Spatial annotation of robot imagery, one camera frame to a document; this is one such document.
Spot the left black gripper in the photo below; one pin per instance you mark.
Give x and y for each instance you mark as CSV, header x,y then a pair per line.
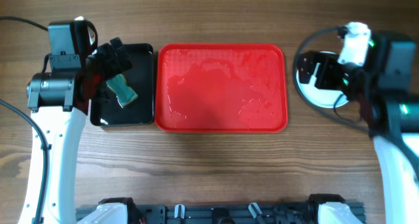
x,y
116,65

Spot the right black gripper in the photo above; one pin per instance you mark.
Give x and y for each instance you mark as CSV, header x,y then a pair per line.
x,y
327,61

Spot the white plate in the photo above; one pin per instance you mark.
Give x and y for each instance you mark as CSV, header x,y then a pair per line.
x,y
327,99

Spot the green yellow sponge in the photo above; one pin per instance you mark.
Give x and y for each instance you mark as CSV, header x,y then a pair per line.
x,y
124,93

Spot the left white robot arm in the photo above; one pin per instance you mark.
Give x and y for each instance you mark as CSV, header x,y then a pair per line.
x,y
58,100

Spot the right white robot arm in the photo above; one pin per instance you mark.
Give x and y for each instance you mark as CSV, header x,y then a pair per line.
x,y
372,68

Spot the black plastic tray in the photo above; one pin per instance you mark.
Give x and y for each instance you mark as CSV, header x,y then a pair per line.
x,y
105,109

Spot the red plastic tray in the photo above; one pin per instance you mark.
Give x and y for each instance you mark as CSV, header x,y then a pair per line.
x,y
221,88

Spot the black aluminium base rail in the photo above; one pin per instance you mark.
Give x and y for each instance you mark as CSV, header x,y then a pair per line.
x,y
286,212

